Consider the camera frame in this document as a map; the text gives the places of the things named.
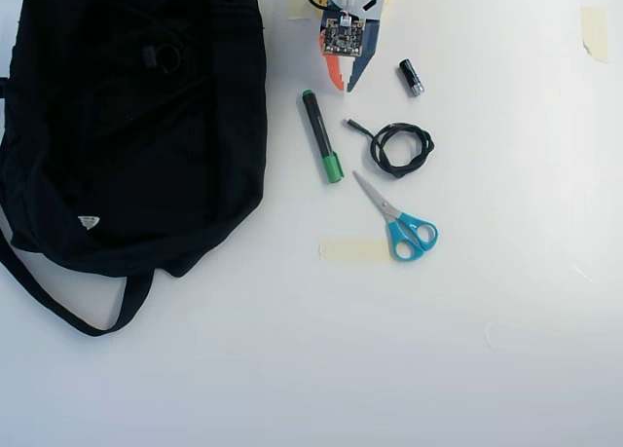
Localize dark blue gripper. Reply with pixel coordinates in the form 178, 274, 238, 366
317, 9, 385, 95

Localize black bike light with strap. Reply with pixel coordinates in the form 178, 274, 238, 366
142, 41, 185, 76

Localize beige tape under robot base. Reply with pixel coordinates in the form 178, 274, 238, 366
284, 0, 313, 20

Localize black fabric bag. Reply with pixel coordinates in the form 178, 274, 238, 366
0, 0, 270, 339

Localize small black flashlight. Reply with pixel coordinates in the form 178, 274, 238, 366
398, 58, 426, 99

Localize black marker with green cap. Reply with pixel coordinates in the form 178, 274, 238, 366
301, 89, 346, 184

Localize long beige masking tape strip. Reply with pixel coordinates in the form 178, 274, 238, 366
318, 237, 391, 264

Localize torn beige masking tape piece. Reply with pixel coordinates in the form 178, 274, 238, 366
580, 5, 611, 64

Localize green camera circuit board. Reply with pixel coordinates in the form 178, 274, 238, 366
319, 15, 366, 59

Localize black braided USB cable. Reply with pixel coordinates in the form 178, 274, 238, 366
341, 118, 436, 179

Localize blue handled scissors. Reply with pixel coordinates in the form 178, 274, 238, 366
351, 169, 439, 263

